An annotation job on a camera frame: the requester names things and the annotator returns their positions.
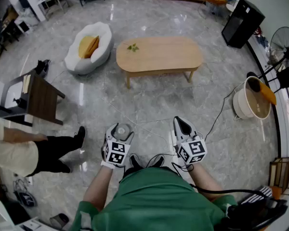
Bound yellow cushion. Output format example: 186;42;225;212
78;35;100;59

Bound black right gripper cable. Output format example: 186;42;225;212
171;162;268;198

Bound person's black trousers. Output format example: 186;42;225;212
122;165;181;178

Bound black bag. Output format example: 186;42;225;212
35;59;51;78

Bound person's left shoe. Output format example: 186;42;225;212
129;154;143;170

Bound person's right shoe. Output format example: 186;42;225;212
146;154;165;169

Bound white round basket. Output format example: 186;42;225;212
233;76;273;120

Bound person's left forearm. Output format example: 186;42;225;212
83;164;116;211

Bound dark wooden side table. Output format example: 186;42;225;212
0;71;66;127

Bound chair with orange seat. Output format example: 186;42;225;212
198;0;229;21

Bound striped cloth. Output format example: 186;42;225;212
240;186;273;205

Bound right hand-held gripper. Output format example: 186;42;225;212
173;115;208;166

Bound person's shoe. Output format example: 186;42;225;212
146;154;165;169
129;154;143;170

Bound wooden coffee table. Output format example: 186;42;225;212
116;36;204;89

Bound person's green shirt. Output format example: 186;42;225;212
69;167;238;231

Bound black cable bundle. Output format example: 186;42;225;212
13;178;38;208

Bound black standing fan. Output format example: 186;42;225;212
247;26;289;94

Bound orange cushion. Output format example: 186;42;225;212
260;82;277;105

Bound green leaf sprig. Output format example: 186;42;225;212
123;43;140;53

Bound cluttered desk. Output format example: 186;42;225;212
0;5;23;66

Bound white box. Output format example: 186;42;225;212
15;217;48;231

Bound black backpack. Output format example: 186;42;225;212
214;197;289;231

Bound metal wire rack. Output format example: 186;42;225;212
268;156;289;197

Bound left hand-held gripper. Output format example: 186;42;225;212
101;123;135;169

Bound black floor cable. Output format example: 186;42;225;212
204;82;247;142

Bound person's right forearm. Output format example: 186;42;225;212
187;164;228;202

